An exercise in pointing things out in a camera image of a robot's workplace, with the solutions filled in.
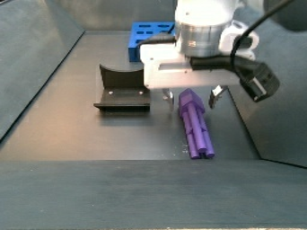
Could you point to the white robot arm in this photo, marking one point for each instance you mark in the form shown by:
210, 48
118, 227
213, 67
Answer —
206, 31

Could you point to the black curved fixture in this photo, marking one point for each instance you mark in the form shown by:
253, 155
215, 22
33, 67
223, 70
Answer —
125, 91

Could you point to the blue shape-sorter block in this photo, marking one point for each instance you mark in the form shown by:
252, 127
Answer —
149, 33

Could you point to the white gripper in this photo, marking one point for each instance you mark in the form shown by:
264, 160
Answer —
167, 70

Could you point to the purple three-prong object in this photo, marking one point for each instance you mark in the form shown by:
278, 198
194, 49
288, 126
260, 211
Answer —
191, 110

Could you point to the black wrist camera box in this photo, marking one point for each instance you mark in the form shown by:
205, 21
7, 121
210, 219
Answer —
258, 79

